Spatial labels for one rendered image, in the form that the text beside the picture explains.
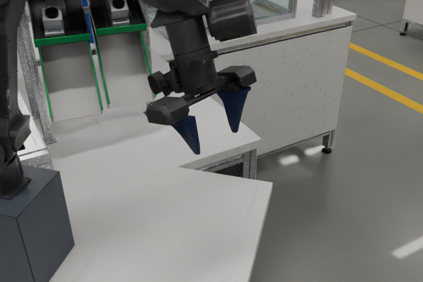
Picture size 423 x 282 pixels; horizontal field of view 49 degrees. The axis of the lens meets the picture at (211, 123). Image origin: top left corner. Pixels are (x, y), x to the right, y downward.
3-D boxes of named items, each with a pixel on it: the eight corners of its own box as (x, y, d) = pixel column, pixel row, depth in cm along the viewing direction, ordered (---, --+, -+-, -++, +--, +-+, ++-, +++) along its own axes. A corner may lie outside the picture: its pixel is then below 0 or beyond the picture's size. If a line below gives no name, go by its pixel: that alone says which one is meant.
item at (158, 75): (198, 51, 73) (172, 52, 78) (163, 67, 69) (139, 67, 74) (208, 87, 75) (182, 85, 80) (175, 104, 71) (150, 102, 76)
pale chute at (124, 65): (154, 101, 131) (156, 95, 126) (107, 108, 127) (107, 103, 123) (134, 11, 136) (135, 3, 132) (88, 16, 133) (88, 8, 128)
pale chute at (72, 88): (102, 114, 124) (103, 109, 120) (51, 123, 120) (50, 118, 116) (84, 19, 130) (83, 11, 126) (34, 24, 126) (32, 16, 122)
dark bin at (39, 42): (90, 41, 115) (88, 18, 109) (35, 48, 112) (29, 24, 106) (73, -30, 130) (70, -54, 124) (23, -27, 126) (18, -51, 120)
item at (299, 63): (334, 152, 283) (357, 14, 239) (169, 213, 236) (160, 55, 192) (268, 106, 334) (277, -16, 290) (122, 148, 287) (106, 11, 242)
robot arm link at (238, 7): (152, -17, 62) (239, -40, 60) (160, -30, 69) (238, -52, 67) (177, 60, 68) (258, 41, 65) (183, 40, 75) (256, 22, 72)
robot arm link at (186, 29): (144, 14, 66) (206, -3, 64) (152, 9, 71) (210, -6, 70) (158, 60, 68) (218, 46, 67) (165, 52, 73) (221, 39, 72)
